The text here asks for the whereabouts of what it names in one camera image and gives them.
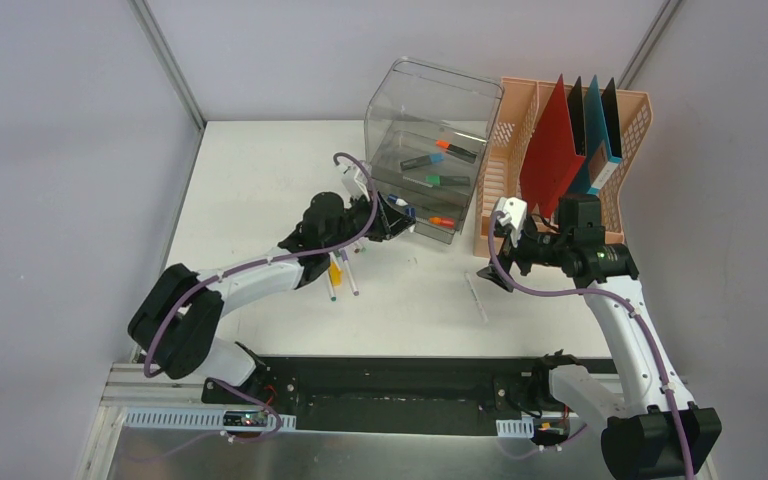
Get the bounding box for small red-orange marker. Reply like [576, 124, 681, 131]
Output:
[428, 216, 456, 229]

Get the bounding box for blue black marker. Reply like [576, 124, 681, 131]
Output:
[399, 153, 444, 172]

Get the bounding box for orange highlighter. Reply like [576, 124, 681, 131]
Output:
[435, 140, 477, 164]

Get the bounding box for teal marker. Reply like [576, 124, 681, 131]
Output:
[325, 274, 337, 302]

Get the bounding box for small blue cap bottle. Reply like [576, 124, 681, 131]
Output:
[387, 194, 408, 207]

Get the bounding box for green highlighter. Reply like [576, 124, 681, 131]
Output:
[425, 175, 472, 187]

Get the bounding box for peach file organizer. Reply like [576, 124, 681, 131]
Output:
[472, 77, 653, 258]

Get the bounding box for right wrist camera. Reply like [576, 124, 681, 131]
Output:
[490, 197, 529, 247]

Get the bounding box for teal notebook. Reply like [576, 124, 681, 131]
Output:
[568, 75, 623, 195]

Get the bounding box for red folder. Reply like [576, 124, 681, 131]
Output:
[519, 78, 586, 218]

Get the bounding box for clear grey drawer box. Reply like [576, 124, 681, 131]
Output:
[364, 57, 504, 244]

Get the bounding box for white pen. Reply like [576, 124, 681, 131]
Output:
[464, 272, 489, 324]

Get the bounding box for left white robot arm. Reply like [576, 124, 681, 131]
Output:
[127, 192, 416, 405]

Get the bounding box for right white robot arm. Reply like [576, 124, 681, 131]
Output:
[478, 194, 722, 479]

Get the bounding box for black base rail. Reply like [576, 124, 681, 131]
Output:
[239, 352, 615, 437]

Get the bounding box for purple marker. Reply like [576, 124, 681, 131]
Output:
[339, 249, 360, 297]

